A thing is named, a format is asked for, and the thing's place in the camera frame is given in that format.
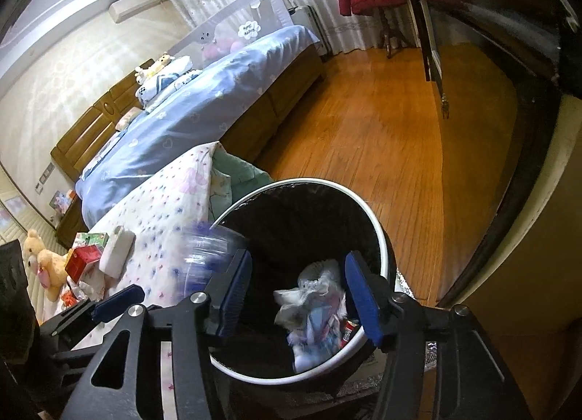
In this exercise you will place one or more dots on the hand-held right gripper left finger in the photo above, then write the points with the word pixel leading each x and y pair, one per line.
pixel 234 288

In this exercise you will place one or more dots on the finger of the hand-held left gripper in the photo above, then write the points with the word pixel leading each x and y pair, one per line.
pixel 119 302

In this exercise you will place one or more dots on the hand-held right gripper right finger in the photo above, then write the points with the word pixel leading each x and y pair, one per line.
pixel 361 297

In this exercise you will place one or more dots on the clear plastic cup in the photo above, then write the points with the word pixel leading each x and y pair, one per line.
pixel 204 256

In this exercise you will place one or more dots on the black white-rimmed trash bin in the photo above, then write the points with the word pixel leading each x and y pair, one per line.
pixel 295 229

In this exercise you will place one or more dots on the crumpled white plastic bag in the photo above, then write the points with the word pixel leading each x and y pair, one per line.
pixel 313 306

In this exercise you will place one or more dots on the white tissue pack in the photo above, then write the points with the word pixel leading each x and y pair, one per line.
pixel 117 251

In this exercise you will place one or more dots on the red box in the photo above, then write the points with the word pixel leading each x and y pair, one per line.
pixel 82 263

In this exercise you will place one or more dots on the yellow teddy bear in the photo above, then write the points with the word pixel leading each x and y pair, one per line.
pixel 43 263

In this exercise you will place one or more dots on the wooden nightstand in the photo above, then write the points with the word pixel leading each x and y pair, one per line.
pixel 70 222

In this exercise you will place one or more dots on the white floral quilt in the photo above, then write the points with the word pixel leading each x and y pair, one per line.
pixel 159 206

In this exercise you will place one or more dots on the green patterned quilt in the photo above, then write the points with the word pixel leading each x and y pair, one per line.
pixel 236 179

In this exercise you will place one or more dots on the blue bed sheet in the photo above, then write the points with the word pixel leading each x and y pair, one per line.
pixel 191 115

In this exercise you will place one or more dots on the wooden bed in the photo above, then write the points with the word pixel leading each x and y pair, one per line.
pixel 91 124

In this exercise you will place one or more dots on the small pink pillow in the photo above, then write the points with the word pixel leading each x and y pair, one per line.
pixel 128 119

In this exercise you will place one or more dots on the folded blue white quilt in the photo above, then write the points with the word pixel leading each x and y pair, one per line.
pixel 168 81

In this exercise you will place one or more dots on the giraffe plush toy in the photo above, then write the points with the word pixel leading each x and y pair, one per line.
pixel 154 66

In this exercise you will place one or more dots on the pink plush toy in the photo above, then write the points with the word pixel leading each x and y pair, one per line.
pixel 225 43

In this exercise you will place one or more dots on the wooden coat rack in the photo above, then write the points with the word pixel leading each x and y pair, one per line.
pixel 392 31

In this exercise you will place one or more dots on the white air conditioner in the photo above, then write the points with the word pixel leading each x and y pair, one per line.
pixel 136 3

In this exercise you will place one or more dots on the black television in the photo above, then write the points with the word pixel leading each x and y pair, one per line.
pixel 491 6

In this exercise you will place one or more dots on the wall switch panel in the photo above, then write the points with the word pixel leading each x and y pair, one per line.
pixel 45 178

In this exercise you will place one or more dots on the grey mesh bed rail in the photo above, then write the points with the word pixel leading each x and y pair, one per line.
pixel 236 6

